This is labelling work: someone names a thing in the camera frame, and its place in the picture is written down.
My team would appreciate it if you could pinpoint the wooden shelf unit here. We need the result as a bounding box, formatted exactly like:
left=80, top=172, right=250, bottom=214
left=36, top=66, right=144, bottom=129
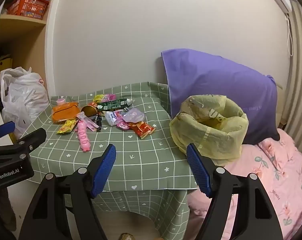
left=0, top=0, right=59, bottom=140

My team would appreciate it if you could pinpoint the yellow plastic bin bag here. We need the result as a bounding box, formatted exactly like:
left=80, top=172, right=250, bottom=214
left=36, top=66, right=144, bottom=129
left=169, top=94, right=249, bottom=167

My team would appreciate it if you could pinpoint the white cord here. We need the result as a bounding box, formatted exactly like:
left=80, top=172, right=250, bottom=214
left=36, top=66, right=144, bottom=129
left=286, top=12, right=294, bottom=57

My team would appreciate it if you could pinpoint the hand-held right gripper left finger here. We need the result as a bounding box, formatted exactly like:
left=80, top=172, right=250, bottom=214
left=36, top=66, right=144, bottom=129
left=18, top=144, right=117, bottom=240

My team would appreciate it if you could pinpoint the white pink tissue pack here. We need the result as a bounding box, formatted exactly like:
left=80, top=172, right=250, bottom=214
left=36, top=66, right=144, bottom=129
left=105, top=110, right=124, bottom=127

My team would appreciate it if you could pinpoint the pink caterpillar toy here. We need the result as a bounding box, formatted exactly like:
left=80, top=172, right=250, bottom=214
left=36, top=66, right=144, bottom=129
left=75, top=120, right=91, bottom=153

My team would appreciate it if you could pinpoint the yellow snack packet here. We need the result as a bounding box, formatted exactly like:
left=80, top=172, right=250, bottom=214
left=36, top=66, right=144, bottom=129
left=56, top=119, right=78, bottom=134

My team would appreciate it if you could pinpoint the orange plastic basket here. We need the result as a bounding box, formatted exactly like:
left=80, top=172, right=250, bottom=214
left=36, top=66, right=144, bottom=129
left=6, top=0, right=50, bottom=20

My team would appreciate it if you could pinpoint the orange tissue pack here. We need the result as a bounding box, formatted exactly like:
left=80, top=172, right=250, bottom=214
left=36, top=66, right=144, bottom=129
left=52, top=102, right=81, bottom=123

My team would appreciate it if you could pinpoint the clear purple plastic bag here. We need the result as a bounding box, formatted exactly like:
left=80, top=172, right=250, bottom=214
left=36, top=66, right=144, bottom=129
left=122, top=107, right=144, bottom=123

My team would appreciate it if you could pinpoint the small pink round packet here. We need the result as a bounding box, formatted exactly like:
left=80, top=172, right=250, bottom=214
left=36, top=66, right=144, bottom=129
left=116, top=120, right=133, bottom=130

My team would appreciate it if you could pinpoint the green checked tablecloth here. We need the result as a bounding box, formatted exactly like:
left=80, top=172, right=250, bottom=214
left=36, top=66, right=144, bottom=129
left=20, top=81, right=200, bottom=239

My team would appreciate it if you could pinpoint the purple cloth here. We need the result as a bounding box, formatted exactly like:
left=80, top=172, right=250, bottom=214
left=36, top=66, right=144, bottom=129
left=161, top=49, right=281, bottom=145

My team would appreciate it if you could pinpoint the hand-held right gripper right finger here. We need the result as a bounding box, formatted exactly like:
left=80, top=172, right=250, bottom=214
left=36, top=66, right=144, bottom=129
left=186, top=143, right=284, bottom=240

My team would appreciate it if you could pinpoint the white plastic bag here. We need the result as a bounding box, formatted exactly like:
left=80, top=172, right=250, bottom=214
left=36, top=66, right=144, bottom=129
left=0, top=66, right=51, bottom=140

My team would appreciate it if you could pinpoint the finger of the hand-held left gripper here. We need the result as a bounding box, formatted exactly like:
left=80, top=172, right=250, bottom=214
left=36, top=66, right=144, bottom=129
left=0, top=121, right=16, bottom=143
left=0, top=127, right=47, bottom=159

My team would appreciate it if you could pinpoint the long green packet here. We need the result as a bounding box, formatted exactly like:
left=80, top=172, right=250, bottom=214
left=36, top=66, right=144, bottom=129
left=97, top=98, right=135, bottom=111

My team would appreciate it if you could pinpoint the pink floral bedding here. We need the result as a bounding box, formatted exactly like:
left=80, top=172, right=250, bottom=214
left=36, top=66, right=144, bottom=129
left=187, top=127, right=302, bottom=240

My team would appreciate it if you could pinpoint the pink striped wrapper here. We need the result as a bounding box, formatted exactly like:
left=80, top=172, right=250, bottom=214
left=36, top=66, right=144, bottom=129
left=76, top=112, right=98, bottom=132

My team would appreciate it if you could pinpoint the beige striped curtain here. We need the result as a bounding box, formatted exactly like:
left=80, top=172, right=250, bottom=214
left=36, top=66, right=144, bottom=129
left=282, top=0, right=302, bottom=155

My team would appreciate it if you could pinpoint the gold round can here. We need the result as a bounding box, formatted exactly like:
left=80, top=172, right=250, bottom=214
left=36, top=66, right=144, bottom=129
left=81, top=104, right=99, bottom=119

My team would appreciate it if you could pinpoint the red snack packet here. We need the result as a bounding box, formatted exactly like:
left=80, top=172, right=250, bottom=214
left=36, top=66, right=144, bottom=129
left=128, top=121, right=156, bottom=140

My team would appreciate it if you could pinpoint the yellow box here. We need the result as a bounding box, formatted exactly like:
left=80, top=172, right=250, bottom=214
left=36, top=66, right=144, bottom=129
left=0, top=56, right=13, bottom=80

